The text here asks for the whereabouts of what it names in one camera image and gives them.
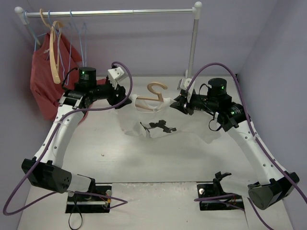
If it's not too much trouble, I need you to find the tan wooden hanger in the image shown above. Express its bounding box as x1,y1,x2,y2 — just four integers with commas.
135,81,168,103
39,9,64,84

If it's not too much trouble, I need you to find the white t shirt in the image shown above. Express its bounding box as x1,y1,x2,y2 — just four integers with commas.
116,94,221,144

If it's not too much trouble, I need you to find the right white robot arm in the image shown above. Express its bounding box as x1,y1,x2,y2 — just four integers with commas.
171,78,299,210

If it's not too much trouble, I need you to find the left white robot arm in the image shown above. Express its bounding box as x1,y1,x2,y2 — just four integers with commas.
22,62,132,201

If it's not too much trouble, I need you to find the red t shirt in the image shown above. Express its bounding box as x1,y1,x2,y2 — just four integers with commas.
30,32,106,127

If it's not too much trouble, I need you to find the white clothes rack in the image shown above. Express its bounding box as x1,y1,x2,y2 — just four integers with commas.
14,1,202,78

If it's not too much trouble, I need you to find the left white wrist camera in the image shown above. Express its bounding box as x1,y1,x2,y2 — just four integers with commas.
107,67,126,89

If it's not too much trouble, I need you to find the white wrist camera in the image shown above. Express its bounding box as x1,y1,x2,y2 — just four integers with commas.
177,78,194,103
107,67,126,89

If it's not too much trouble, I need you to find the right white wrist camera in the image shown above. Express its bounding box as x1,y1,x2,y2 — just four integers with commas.
177,78,194,103

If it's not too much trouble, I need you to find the blue wire hanger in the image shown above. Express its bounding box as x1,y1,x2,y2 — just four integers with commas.
69,10,87,67
23,11,47,51
48,12,72,85

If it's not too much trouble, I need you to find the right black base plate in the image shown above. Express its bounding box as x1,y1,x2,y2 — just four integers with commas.
197,183,245,211

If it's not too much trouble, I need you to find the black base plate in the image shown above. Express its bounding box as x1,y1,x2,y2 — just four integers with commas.
197,183,245,211
65,194,110,214

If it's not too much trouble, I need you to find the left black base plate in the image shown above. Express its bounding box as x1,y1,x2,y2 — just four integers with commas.
65,194,110,214

